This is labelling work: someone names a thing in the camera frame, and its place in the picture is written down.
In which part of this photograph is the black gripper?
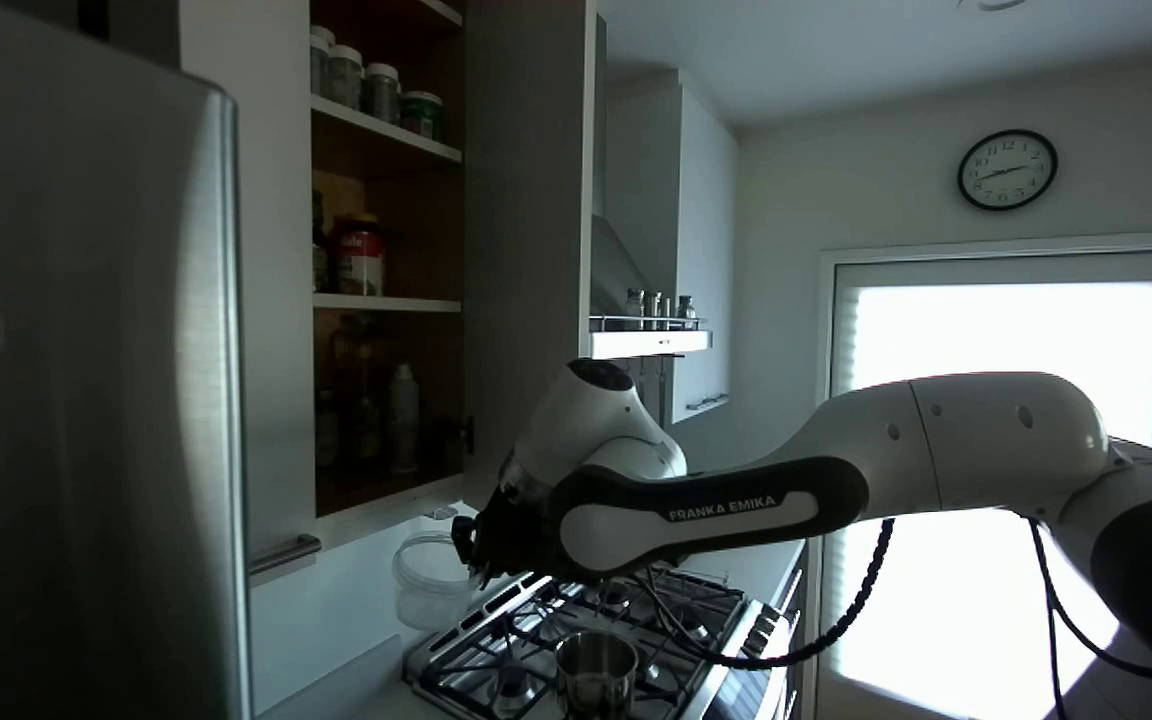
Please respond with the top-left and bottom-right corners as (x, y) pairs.
(448, 479), (566, 593)

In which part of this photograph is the white cabinet door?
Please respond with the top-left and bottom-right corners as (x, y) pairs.
(170, 0), (325, 581)
(455, 0), (604, 502)

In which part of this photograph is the bright glass balcony door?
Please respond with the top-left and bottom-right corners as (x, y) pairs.
(814, 244), (1152, 720)

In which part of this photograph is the white plastic bottle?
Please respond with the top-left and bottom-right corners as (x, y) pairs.
(385, 361), (423, 472)

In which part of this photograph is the small steel saucepan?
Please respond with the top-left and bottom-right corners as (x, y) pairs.
(553, 628), (643, 720)

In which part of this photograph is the dark glass bottle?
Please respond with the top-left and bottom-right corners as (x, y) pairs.
(318, 317), (387, 464)

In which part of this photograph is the stainless gas stove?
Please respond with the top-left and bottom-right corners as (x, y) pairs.
(400, 564), (806, 720)

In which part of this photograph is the spice rack with bottles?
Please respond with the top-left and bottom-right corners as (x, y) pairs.
(585, 212), (716, 366)

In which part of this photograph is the red labelled can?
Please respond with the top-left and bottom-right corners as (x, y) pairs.
(332, 215), (387, 300)

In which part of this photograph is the stainless steel refrigerator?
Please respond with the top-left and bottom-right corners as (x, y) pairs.
(0, 0), (257, 720)

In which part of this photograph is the glass storage jar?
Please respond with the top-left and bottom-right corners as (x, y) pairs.
(325, 40), (368, 110)
(396, 85), (448, 142)
(305, 18), (341, 99)
(358, 58), (405, 126)

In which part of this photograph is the wooden shelved wall cabinet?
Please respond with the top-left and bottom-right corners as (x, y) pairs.
(305, 0), (471, 550)

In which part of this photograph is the tall white wall cabinet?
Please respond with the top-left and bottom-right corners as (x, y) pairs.
(597, 62), (740, 429)

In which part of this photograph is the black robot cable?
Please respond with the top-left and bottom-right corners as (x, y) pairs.
(629, 514), (900, 670)

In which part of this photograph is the round black wall clock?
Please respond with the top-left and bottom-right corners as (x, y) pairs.
(952, 123), (1064, 215)

